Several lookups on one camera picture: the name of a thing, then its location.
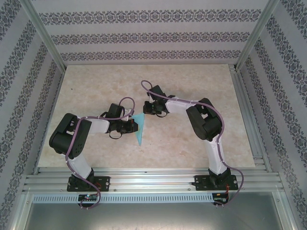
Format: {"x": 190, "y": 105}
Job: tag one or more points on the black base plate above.
{"x": 105, "y": 182}
{"x": 200, "y": 183}

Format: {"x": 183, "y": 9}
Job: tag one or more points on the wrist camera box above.
{"x": 149, "y": 97}
{"x": 128, "y": 116}

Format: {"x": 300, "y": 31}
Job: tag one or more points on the grey metal sheet panel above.
{"x": 153, "y": 218}

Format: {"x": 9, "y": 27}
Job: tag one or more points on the aluminium side rail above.
{"x": 242, "y": 95}
{"x": 53, "y": 105}

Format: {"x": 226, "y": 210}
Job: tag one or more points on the aluminium mounting rail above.
{"x": 153, "y": 179}

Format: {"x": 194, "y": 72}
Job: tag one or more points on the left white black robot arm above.
{"x": 80, "y": 165}

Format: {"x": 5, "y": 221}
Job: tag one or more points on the light blue cloth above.
{"x": 141, "y": 134}

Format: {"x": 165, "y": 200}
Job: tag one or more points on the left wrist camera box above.
{"x": 128, "y": 116}

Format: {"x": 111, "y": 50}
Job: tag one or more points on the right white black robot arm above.
{"x": 216, "y": 158}

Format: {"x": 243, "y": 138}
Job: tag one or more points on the small circuit board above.
{"x": 220, "y": 197}
{"x": 87, "y": 197}

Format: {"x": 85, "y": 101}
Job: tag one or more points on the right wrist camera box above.
{"x": 149, "y": 97}

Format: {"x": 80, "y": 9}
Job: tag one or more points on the aluminium frame post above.
{"x": 45, "y": 36}
{"x": 255, "y": 36}

